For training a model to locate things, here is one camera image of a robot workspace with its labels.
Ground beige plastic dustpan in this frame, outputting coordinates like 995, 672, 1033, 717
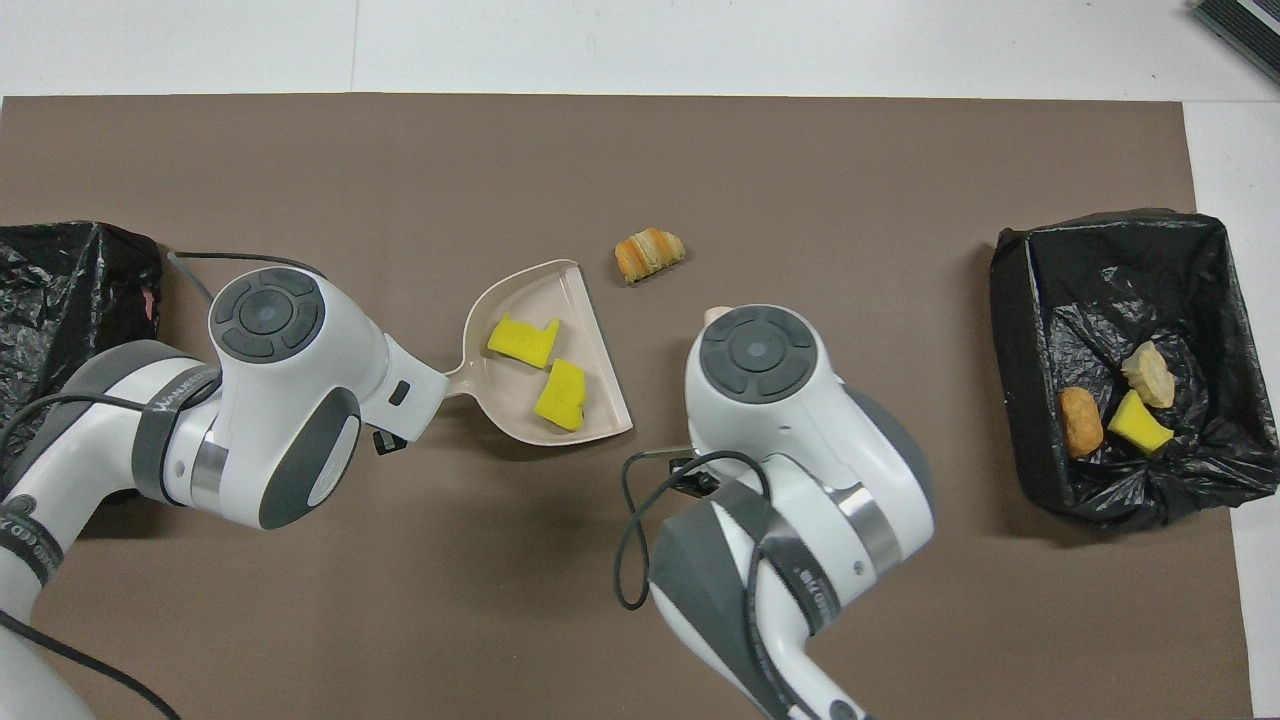
443, 260, 635, 447

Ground plain yellow sponge piece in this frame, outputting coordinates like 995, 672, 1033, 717
533, 359, 588, 433

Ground notched yellow sponge piece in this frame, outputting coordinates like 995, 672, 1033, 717
487, 313, 561, 368

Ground tan layered foam chunk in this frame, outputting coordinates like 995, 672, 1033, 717
614, 228, 688, 287

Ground orange-brown foam lump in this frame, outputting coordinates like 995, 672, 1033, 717
1059, 387, 1105, 459

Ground green and yellow sponge piece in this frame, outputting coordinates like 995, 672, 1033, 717
1107, 389, 1175, 453

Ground pale rounded foam chunk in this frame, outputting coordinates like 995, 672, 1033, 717
1120, 341, 1177, 409

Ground black bin with pink mark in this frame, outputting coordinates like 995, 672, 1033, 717
0, 221, 164, 501

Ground black bag-lined trash bin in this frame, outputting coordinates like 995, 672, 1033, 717
990, 208, 1280, 531

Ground brown paper table mat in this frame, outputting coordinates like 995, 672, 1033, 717
0, 93, 1253, 720

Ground dark ribbed panel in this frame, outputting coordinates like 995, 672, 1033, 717
1192, 0, 1280, 86

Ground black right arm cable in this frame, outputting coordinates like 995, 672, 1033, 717
613, 447, 861, 720

